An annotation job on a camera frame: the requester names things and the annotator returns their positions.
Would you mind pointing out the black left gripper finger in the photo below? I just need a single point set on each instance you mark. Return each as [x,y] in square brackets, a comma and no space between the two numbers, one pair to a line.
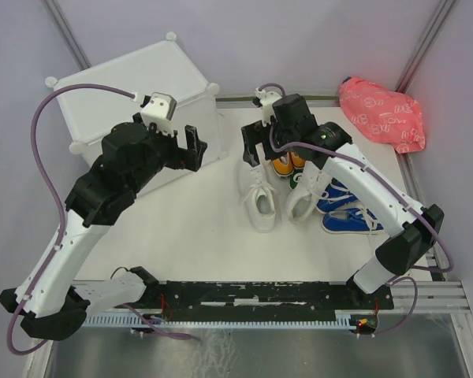
[190,159]
[195,145]

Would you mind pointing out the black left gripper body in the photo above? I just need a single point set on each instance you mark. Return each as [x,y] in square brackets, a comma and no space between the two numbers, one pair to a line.
[167,146]

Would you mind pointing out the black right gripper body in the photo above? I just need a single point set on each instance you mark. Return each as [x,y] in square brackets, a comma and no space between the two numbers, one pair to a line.
[263,133]

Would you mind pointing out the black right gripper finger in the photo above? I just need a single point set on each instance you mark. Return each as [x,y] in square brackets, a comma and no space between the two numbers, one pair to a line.
[269,152]
[251,138]

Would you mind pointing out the orange canvas sneaker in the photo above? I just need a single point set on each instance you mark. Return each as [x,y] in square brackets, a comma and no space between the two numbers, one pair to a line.
[297,161]
[283,166]

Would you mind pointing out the white plastic shoe cabinet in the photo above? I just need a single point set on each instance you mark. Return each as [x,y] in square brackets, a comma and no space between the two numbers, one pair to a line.
[96,100]

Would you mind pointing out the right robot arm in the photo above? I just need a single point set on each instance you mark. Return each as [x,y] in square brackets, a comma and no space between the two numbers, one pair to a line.
[287,126]

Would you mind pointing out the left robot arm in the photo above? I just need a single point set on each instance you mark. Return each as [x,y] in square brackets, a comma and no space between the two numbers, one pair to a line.
[132,154]

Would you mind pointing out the green canvas sneaker left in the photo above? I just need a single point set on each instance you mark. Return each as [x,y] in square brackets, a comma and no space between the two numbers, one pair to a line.
[294,179]

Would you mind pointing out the blue canvas sneaker upper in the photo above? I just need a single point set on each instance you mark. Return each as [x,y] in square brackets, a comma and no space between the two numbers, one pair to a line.
[334,197]

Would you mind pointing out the blue canvas sneaker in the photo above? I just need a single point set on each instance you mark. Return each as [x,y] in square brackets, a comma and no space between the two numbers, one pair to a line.
[334,197]
[351,221]

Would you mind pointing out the blue canvas sneaker lower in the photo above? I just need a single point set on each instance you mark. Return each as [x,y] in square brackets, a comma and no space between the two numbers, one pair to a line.
[351,221]

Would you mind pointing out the pink patterned plastic bag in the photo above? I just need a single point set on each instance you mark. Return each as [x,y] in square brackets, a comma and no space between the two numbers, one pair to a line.
[383,116]

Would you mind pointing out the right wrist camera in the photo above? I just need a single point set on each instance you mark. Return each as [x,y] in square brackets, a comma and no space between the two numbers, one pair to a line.
[266,99]

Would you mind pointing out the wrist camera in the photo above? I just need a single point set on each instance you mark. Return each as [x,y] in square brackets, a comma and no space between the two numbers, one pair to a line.
[157,112]
[266,99]

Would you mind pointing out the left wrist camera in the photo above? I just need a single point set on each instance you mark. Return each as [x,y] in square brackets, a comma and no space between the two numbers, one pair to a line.
[157,112]

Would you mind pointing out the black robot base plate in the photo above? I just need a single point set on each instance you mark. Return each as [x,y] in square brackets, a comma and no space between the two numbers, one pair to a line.
[246,313]

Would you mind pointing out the white slotted cable duct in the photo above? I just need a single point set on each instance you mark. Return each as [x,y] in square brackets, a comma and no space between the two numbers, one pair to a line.
[127,319]

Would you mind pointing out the aluminium frame rails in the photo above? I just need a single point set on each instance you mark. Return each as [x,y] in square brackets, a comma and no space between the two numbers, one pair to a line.
[433,296]

